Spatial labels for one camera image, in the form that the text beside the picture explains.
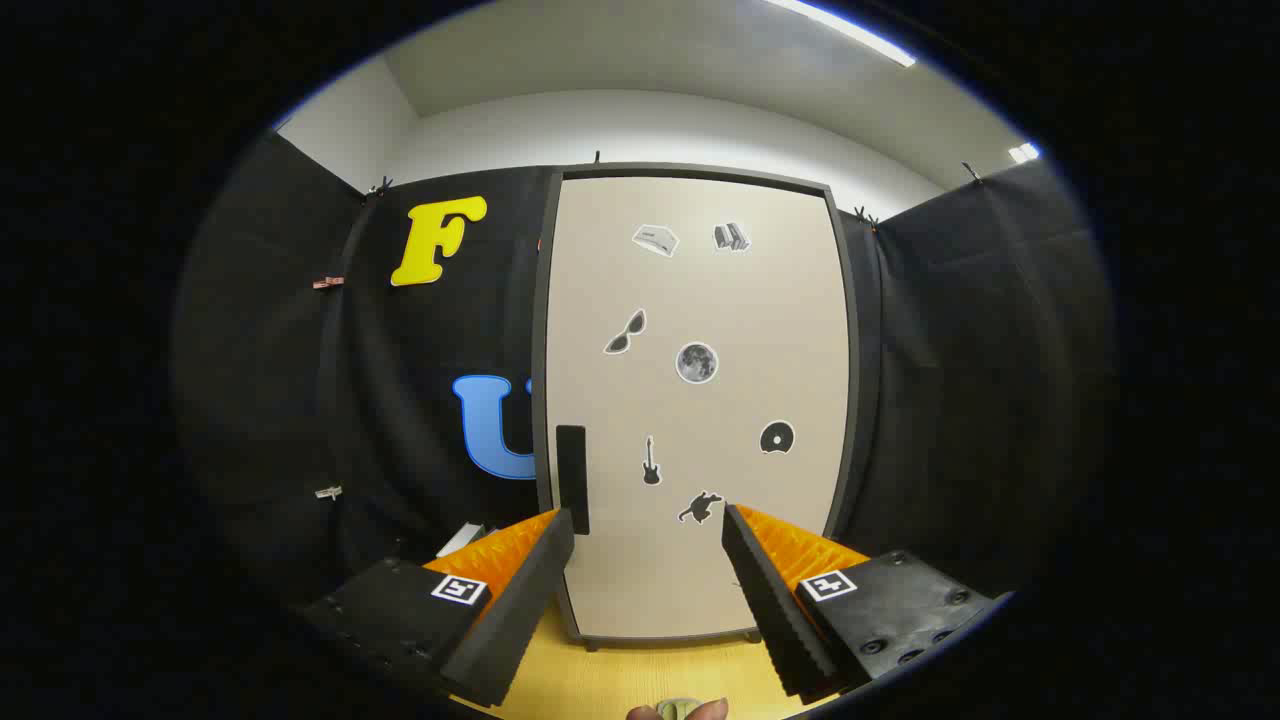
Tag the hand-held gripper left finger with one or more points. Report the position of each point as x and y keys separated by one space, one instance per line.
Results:
x=520 y=620

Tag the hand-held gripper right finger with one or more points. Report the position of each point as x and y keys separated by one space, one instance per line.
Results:
x=775 y=610

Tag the clear glass cup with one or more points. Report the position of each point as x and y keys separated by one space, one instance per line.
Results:
x=678 y=708

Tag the green book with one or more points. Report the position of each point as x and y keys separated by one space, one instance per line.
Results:
x=460 y=538

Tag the dark grey cabinet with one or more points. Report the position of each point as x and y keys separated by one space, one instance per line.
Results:
x=854 y=380

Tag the black backdrop cloth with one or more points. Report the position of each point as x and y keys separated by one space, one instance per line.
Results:
x=400 y=400

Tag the copper clip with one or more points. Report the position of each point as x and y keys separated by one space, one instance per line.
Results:
x=328 y=283

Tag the small ceiling light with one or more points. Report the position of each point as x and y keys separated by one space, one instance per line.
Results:
x=1024 y=152

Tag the long ceiling light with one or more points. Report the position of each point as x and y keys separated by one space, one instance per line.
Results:
x=850 y=30

